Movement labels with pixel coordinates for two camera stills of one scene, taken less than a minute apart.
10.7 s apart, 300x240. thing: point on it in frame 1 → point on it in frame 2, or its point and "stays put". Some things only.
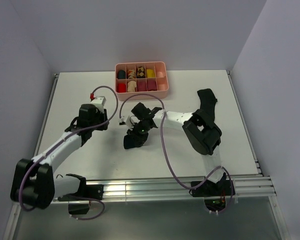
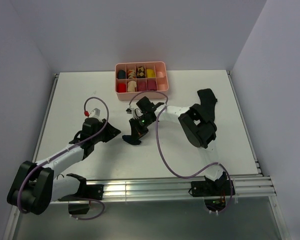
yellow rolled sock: x=150 y=73 stays put
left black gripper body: x=100 y=118 → x=105 y=136
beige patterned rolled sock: x=131 y=86 stays put
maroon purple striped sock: x=151 y=84 stays put
